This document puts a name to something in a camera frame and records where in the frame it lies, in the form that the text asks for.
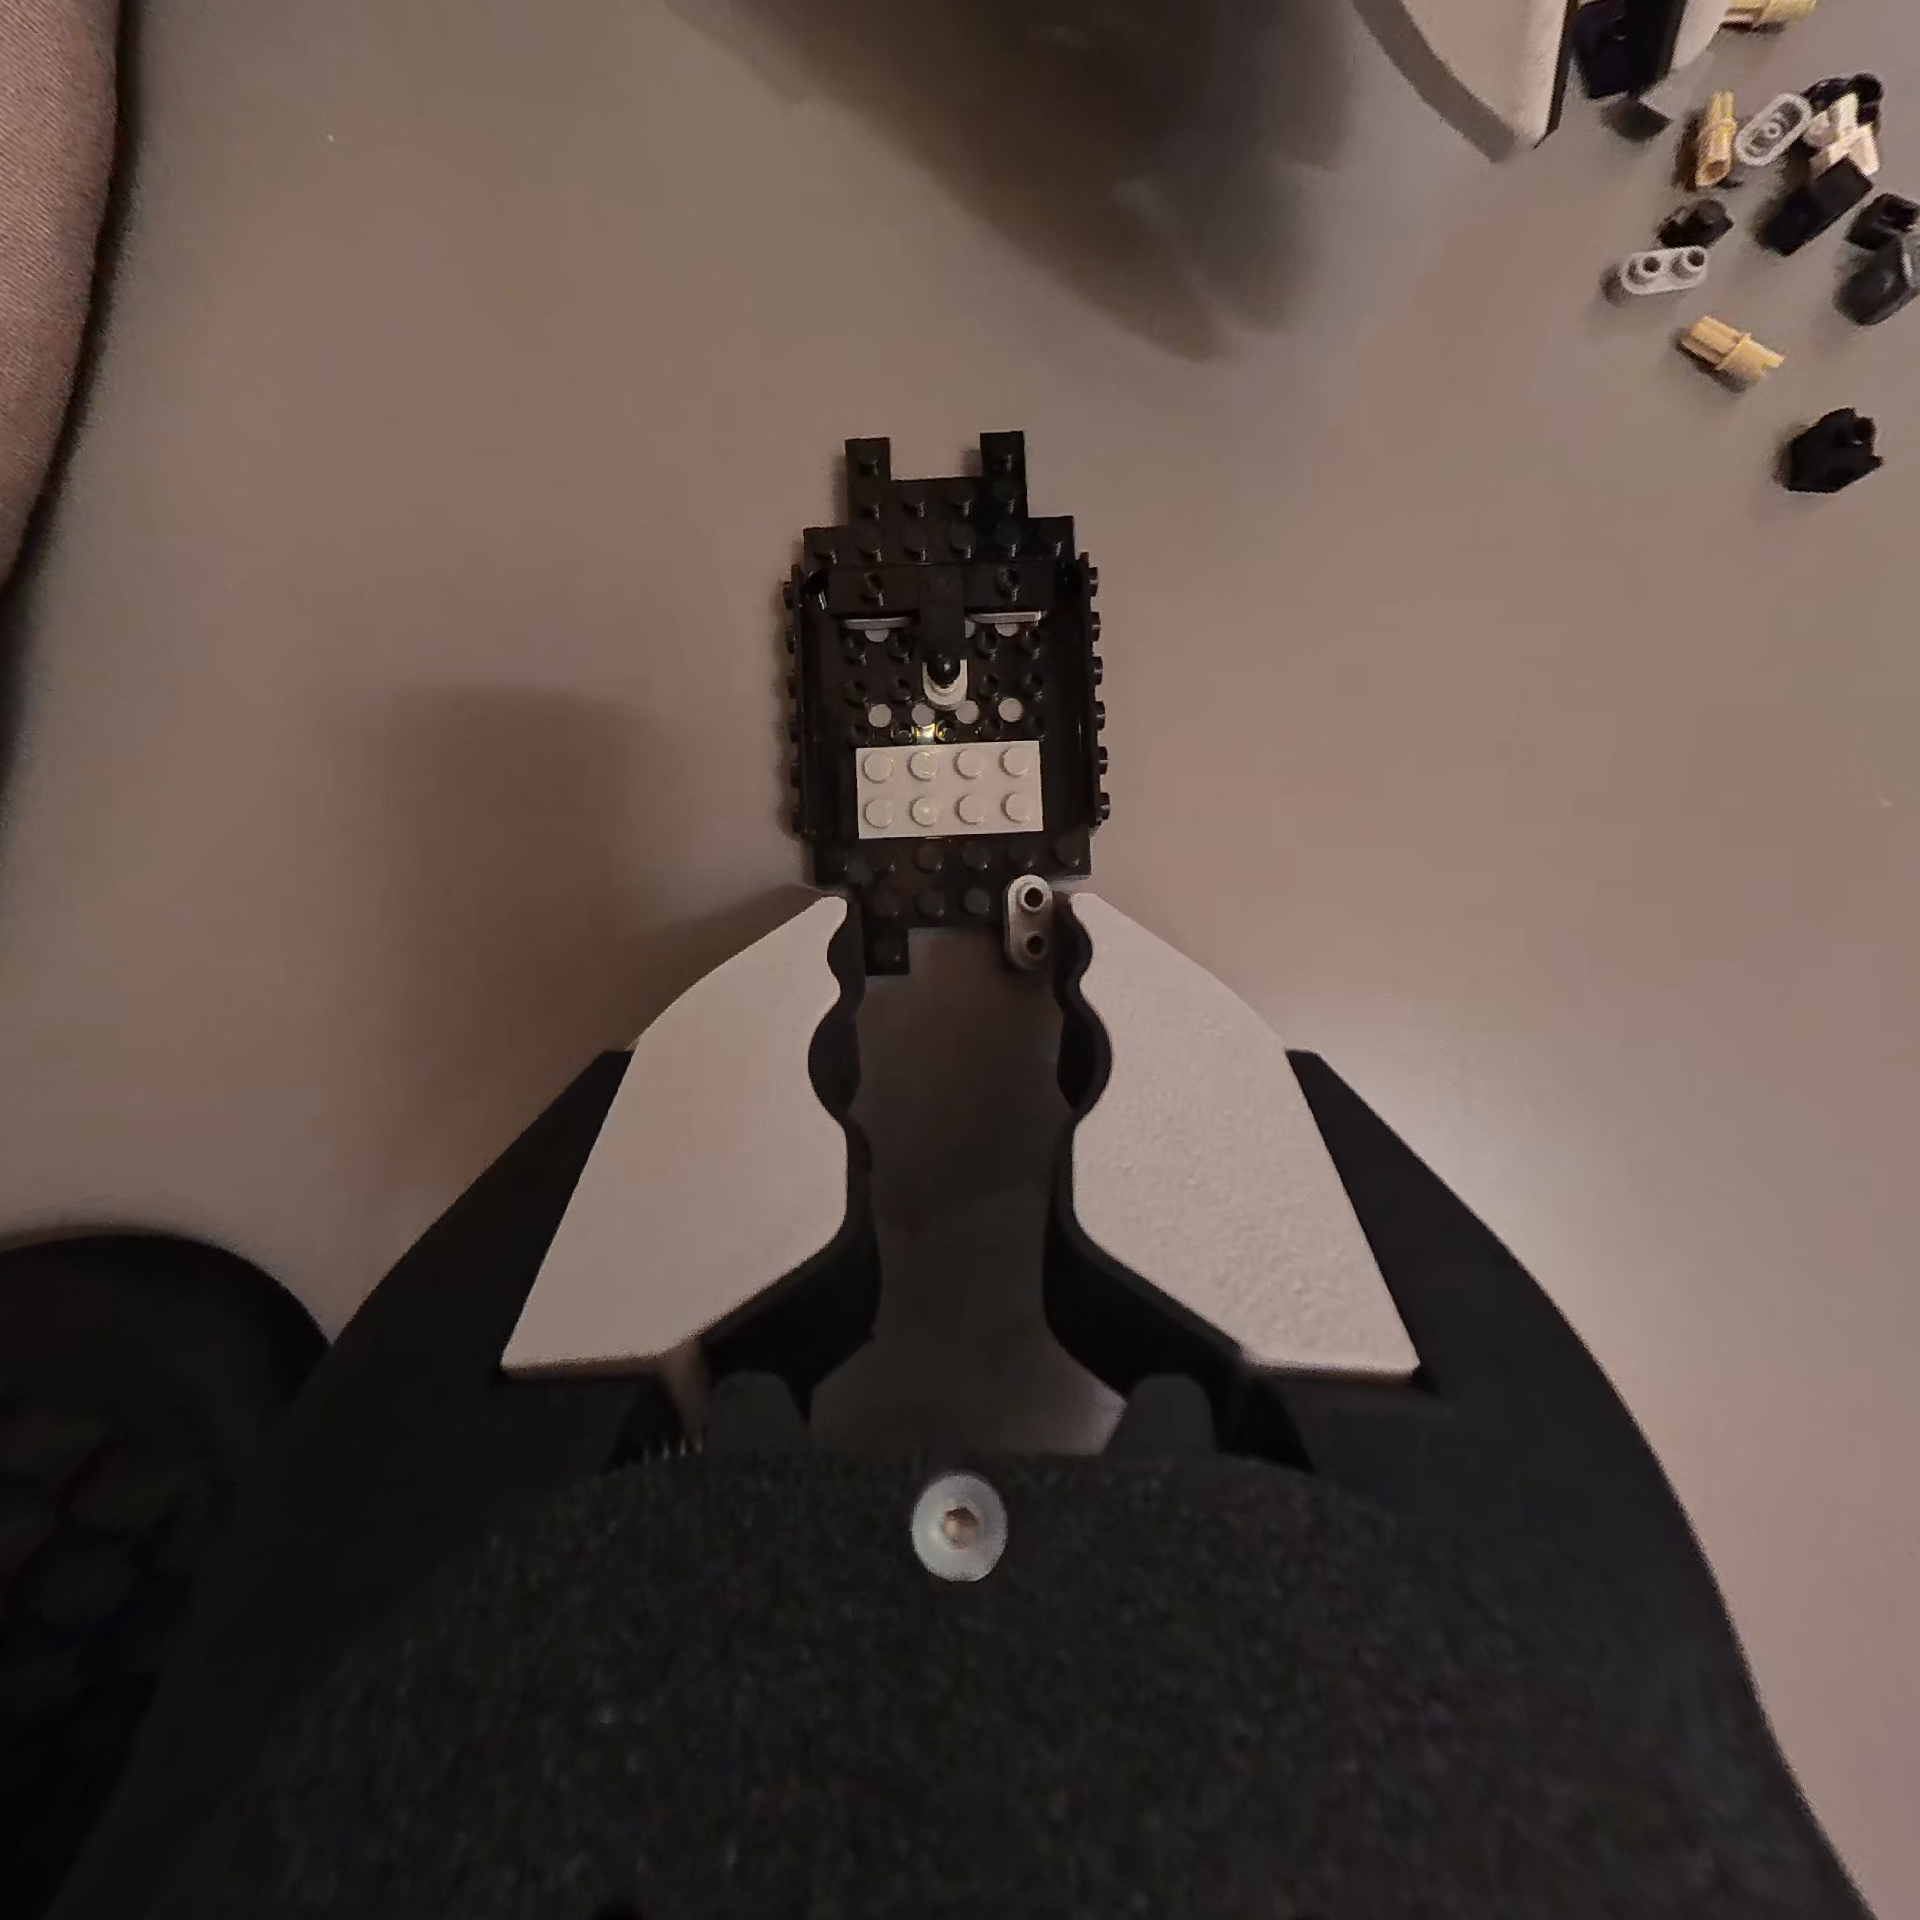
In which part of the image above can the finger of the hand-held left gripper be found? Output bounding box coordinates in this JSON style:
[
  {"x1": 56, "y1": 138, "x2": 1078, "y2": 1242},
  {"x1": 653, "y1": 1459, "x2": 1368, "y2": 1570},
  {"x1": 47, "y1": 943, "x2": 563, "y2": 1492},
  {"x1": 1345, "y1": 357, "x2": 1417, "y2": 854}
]
[
  {"x1": 1569, "y1": 0, "x2": 1742, "y2": 100},
  {"x1": 1368, "y1": 0, "x2": 1573, "y2": 162}
]

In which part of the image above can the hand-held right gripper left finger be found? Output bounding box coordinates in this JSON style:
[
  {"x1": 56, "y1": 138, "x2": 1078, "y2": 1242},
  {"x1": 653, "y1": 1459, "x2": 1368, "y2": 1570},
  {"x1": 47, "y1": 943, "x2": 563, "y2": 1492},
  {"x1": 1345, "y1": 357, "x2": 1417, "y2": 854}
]
[{"x1": 499, "y1": 896, "x2": 877, "y2": 1379}]

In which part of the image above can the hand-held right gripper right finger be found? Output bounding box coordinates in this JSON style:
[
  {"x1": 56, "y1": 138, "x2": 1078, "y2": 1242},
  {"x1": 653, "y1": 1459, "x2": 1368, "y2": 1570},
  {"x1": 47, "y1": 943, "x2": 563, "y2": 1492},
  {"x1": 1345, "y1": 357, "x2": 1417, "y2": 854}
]
[{"x1": 1049, "y1": 893, "x2": 1420, "y2": 1381}]

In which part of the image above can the black toy brick car chassis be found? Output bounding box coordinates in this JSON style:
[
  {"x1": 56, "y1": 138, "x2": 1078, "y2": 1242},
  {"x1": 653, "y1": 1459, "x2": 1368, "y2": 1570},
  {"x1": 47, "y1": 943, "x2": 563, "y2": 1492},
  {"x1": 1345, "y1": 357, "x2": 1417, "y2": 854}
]
[{"x1": 769, "y1": 430, "x2": 1113, "y2": 979}]

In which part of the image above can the grey desk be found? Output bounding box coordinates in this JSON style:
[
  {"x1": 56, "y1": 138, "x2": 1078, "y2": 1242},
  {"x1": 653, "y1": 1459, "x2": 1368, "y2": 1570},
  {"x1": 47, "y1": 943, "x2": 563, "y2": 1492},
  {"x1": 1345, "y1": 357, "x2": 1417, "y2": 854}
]
[{"x1": 28, "y1": 0, "x2": 1920, "y2": 1920}]

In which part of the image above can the pile of loose toy bricks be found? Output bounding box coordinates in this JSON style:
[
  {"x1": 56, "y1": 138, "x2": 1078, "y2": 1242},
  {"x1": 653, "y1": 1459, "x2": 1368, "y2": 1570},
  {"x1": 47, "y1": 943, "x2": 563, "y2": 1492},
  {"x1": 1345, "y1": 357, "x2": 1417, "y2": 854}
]
[{"x1": 1602, "y1": 0, "x2": 1920, "y2": 496}]

